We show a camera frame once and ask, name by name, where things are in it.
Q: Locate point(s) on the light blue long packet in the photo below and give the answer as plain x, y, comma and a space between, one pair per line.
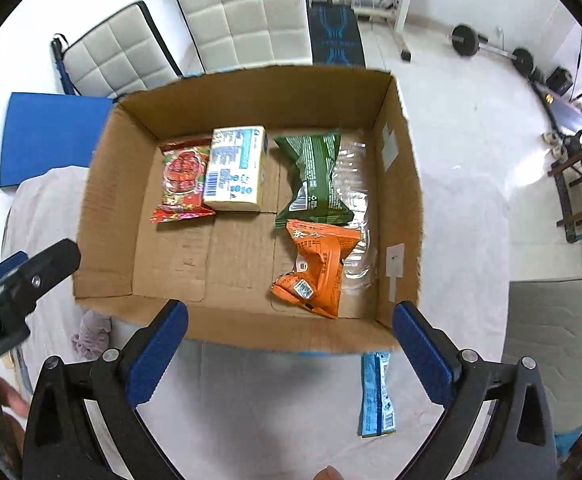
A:
377, 411

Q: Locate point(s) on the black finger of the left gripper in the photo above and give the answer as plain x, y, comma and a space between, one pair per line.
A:
24, 280

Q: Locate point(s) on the white weight bench frame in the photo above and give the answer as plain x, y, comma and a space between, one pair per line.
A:
401, 5

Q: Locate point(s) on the blue foam mat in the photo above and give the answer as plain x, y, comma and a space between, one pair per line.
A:
46, 131

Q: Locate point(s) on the white padded chair centre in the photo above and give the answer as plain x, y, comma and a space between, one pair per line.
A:
233, 34

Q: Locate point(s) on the grey crumpled cloth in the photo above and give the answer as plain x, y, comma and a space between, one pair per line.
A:
93, 337

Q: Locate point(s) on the red floral snack bag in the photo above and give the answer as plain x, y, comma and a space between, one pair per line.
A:
183, 178

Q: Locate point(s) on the white padded chair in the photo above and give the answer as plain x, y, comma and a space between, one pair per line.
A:
123, 54
233, 34

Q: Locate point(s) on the green snack bag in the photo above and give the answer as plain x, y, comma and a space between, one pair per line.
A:
313, 158

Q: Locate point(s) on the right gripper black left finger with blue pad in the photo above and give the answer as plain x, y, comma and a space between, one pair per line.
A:
61, 442

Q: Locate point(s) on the dark wooden stool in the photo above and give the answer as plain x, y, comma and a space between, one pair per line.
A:
566, 171

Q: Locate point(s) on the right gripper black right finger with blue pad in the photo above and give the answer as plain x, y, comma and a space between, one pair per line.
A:
518, 442

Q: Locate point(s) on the white padded chair left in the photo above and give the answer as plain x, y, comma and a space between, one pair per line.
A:
123, 54

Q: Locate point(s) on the yellow tissue pack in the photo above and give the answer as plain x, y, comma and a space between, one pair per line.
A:
234, 176

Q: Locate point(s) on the orange snack bag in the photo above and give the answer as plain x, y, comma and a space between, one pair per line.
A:
315, 282

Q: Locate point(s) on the barbell on floor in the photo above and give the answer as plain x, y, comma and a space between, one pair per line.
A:
467, 43

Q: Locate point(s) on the black blue bench pad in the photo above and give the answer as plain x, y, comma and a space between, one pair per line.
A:
335, 35

